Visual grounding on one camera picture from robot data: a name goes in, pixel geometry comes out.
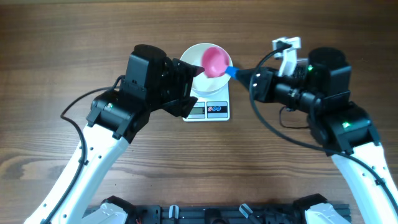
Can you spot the pink scoop blue handle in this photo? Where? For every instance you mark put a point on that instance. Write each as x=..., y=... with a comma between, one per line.
x=215, y=61

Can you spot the white digital kitchen scale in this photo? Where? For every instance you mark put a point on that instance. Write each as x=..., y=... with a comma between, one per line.
x=210, y=106

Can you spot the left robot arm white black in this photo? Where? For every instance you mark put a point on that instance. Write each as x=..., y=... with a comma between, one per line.
x=152, y=81

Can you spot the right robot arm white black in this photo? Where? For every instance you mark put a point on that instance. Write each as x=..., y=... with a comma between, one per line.
x=342, y=129

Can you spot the white bowl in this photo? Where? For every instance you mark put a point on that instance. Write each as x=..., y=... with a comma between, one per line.
x=201, y=83

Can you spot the black mounting rail base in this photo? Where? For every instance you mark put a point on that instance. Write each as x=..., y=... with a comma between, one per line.
x=310, y=209

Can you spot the black beans in container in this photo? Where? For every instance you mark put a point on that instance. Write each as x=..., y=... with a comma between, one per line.
x=300, y=73

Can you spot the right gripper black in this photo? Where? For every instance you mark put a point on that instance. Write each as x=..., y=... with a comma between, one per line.
x=261, y=84

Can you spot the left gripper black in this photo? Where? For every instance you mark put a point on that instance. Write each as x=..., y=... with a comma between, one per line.
x=175, y=86

